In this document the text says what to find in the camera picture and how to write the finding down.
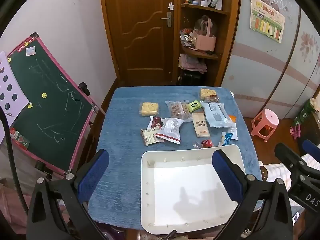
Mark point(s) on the brown wooden door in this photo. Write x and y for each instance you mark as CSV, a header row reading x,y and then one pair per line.
x,y
140,30

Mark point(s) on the pile of shiny wrappers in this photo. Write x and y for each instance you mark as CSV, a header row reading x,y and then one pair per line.
x,y
186,36

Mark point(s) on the blue towel table cover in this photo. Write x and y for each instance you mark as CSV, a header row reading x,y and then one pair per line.
x,y
125,130

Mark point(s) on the wooden corner shelf unit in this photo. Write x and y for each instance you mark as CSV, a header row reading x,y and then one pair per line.
x,y
230,30

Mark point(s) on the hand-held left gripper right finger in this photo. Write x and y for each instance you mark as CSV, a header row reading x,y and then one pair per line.
x,y
227,177

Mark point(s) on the white beige label snack packet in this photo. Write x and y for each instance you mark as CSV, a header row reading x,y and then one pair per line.
x,y
149,137

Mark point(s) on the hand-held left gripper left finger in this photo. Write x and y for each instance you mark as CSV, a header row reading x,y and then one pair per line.
x,y
93,173

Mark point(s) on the green box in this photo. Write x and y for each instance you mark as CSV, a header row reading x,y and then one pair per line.
x,y
303,113

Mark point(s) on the yellow cracker packet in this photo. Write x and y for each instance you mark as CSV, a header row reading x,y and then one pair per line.
x,y
207,93
149,108

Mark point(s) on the small green snack packet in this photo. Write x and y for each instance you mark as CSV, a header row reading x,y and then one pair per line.
x,y
194,105

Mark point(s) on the folded pink clothes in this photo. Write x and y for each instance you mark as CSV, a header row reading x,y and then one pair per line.
x,y
192,63

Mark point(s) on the beige long snack packet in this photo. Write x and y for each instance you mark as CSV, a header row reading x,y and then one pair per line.
x,y
199,124

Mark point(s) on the black bag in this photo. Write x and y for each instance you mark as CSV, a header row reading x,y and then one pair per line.
x,y
191,78

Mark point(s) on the brown wooden cabinet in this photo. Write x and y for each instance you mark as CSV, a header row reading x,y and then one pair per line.
x,y
311,127

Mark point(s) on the light blue snack packet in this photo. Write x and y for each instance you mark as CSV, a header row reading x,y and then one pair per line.
x,y
217,116

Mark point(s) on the dark red snack packet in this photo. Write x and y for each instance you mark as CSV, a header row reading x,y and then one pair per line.
x,y
213,98

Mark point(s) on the white plastic tray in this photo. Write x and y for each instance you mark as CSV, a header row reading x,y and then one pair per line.
x,y
190,192

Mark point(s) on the clear brown biscuit packet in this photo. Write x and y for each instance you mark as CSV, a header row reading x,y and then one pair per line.
x,y
178,109

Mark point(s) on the white door hook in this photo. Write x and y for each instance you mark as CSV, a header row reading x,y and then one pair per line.
x,y
170,5

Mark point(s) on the floral sliding wardrobe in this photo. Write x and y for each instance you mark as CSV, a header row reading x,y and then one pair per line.
x,y
265,70

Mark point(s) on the colourful wall poster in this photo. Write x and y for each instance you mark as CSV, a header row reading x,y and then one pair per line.
x,y
267,22

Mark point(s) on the small red snack packet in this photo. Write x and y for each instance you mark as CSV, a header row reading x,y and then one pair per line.
x,y
206,143

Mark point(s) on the red and white snack packet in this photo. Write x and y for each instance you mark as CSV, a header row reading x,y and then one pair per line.
x,y
155,122

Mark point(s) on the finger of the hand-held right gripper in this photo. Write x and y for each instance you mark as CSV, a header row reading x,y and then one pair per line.
x,y
312,150
287,155

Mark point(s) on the pink toy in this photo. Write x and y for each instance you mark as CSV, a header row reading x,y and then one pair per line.
x,y
295,131

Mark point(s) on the pink plastic stool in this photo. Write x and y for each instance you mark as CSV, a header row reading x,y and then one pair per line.
x,y
268,117

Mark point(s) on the pink framed green chalkboard easel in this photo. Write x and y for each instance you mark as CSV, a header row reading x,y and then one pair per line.
x,y
50,100

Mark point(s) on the white perforated board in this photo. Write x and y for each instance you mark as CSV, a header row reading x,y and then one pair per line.
x,y
12,80

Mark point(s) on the white red-striped snack packet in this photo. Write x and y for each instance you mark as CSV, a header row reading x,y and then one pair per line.
x,y
170,129

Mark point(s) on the small blue white snack packet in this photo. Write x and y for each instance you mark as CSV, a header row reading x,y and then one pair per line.
x,y
226,138

